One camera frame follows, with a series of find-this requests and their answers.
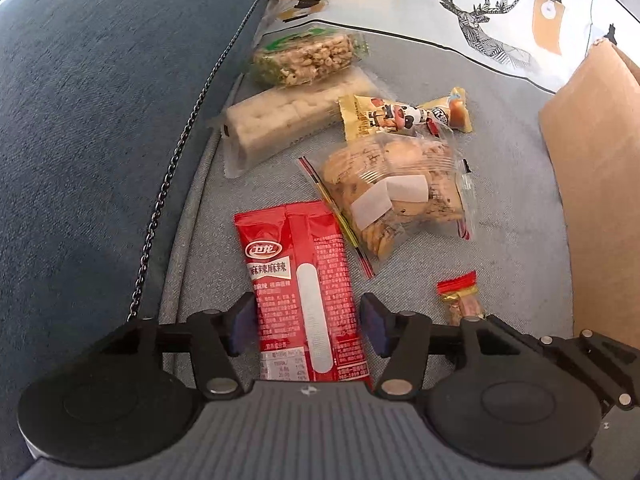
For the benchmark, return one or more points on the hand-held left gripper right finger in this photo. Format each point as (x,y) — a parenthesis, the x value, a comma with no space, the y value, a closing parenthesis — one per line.
(372,322)

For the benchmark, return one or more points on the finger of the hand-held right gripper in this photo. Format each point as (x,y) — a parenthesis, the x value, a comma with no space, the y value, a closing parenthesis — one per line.
(585,355)

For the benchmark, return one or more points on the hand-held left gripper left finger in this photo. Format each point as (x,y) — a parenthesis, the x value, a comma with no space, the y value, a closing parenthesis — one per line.
(242,322)

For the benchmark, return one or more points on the red snack packet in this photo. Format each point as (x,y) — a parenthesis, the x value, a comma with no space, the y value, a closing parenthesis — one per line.
(300,260)

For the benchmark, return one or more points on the brown cardboard box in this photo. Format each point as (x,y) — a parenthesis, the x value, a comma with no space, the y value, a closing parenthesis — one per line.
(600,185)

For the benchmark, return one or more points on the small red gold candy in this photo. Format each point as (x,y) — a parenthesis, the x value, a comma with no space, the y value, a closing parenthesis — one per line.
(460,300)

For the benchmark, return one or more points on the clear bag of cookies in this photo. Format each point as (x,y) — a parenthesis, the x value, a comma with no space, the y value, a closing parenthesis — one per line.
(395,185)

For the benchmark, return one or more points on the grey deer printed tablecloth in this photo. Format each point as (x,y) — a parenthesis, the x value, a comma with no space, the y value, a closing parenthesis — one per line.
(500,185)

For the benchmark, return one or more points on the yellow cow print candy packet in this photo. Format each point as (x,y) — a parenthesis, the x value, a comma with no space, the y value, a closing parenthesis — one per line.
(380,115)

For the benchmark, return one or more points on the white cracker pack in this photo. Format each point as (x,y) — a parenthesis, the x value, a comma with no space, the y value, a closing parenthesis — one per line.
(285,115)

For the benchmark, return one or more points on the yellow orange candy packet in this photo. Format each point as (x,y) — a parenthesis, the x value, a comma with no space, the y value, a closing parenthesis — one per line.
(452,110)

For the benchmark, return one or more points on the puffed rice bar pack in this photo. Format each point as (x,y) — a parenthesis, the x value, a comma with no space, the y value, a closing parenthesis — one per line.
(305,57)

